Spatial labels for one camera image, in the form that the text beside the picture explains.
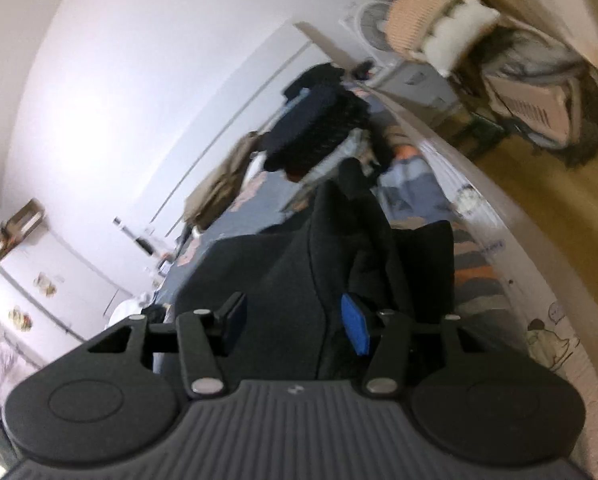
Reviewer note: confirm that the mouse sticker with red book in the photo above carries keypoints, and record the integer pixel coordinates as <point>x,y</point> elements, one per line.
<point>21,319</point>

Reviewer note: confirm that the white wardrobe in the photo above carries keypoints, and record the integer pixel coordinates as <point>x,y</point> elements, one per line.
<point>69,285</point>

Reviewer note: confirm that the mouse sticker with bow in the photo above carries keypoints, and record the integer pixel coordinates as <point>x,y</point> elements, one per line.
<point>45,285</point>

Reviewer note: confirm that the black sweatshirt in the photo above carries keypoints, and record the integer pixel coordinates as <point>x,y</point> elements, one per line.
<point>289,270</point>

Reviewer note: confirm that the black handheld vacuum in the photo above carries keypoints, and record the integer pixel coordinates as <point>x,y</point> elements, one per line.
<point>144,245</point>

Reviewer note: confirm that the beige curtain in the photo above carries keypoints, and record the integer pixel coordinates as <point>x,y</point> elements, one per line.
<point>554,0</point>

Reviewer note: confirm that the white cushion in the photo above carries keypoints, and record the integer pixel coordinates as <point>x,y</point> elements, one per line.
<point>459,35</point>

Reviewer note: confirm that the folded khaki blanket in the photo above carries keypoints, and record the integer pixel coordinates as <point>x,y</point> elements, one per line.
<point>224,185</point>

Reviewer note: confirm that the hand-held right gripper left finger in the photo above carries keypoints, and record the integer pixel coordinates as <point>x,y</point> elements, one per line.
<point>236,322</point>

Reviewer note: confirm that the white headboard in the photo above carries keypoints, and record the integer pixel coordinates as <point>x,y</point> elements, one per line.
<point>259,115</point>

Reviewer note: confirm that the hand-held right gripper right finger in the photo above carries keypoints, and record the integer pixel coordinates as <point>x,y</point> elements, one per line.
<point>356,322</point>

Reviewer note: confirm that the stack of folded clothes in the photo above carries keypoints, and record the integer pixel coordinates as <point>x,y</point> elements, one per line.
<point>314,130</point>

